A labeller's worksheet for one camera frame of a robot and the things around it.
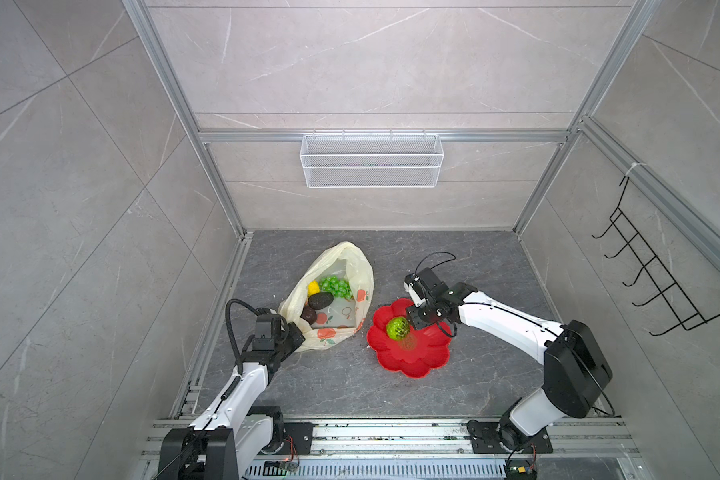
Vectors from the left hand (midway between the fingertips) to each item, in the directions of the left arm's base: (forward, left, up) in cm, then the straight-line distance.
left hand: (300, 325), depth 88 cm
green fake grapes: (+14, -12, -1) cm, 18 cm away
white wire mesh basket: (+48, -24, +25) cm, 59 cm away
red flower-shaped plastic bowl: (-8, -37, -4) cm, 38 cm away
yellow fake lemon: (+13, -3, 0) cm, 14 cm away
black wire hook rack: (-12, -86, +28) cm, 91 cm away
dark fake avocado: (+9, -5, -1) cm, 11 cm away
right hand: (+1, -35, +3) cm, 35 cm away
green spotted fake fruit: (-3, -29, +2) cm, 29 cm away
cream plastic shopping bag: (+4, -12, -5) cm, 14 cm away
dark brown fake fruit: (+4, -2, -1) cm, 5 cm away
